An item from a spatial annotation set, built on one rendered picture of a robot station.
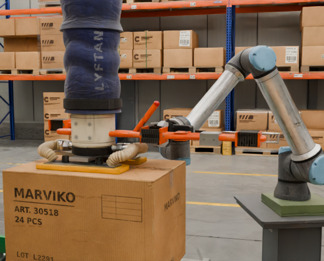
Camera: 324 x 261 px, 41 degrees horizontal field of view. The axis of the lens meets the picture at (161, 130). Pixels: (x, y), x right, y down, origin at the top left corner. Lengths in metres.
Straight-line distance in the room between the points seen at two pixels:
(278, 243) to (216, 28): 8.11
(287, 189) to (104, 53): 1.24
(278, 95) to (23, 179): 1.17
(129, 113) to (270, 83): 8.51
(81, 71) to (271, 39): 8.57
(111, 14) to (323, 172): 1.23
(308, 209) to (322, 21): 6.74
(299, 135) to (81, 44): 1.10
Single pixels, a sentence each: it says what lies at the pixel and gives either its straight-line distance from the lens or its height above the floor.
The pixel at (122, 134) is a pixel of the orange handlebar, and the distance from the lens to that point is 1.64.
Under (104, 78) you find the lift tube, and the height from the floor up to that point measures 1.42.
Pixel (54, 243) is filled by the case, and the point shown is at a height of 0.82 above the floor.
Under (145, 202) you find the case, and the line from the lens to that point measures 1.47.
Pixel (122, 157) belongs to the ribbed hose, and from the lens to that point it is 1.56.
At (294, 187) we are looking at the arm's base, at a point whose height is 0.87.
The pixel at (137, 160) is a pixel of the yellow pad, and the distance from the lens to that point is 1.72.
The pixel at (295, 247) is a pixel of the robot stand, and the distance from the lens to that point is 2.42.
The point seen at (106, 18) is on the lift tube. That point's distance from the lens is 1.64.
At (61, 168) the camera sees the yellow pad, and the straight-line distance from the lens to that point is 1.65.
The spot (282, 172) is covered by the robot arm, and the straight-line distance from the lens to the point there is 2.38.
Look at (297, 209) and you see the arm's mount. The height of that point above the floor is 0.79.
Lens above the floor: 1.40
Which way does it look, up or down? 6 degrees down
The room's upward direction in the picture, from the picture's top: straight up
